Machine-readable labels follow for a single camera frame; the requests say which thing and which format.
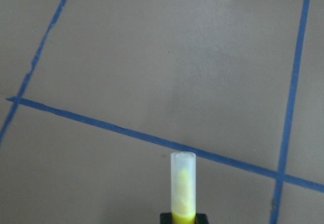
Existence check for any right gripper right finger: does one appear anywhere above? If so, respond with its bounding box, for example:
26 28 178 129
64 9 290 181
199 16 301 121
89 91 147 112
194 213 208 224

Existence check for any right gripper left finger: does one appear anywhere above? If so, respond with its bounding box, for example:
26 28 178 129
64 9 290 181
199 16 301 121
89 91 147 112
159 212 173 224

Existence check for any yellow highlighter pen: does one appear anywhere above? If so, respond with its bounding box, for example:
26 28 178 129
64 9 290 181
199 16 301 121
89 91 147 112
171 152 196 223

